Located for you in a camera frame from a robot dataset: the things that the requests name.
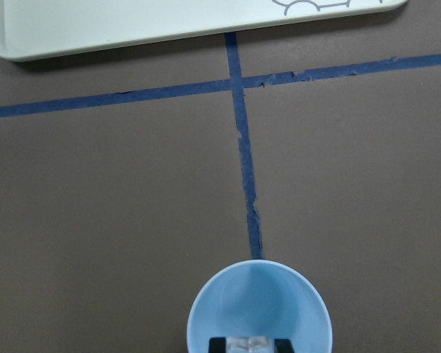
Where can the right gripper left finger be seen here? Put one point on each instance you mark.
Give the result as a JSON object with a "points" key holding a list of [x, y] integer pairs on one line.
{"points": [[217, 345]]}

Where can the cream bear tray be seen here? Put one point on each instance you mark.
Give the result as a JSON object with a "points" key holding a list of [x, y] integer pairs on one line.
{"points": [[33, 30]]}

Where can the clear ice cube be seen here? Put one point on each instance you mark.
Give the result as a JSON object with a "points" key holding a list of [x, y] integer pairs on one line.
{"points": [[253, 344]]}

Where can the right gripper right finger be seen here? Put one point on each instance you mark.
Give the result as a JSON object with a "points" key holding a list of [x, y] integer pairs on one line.
{"points": [[282, 345]]}

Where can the light blue plastic cup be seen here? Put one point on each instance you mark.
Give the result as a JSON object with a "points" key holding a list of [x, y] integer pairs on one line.
{"points": [[260, 298]]}

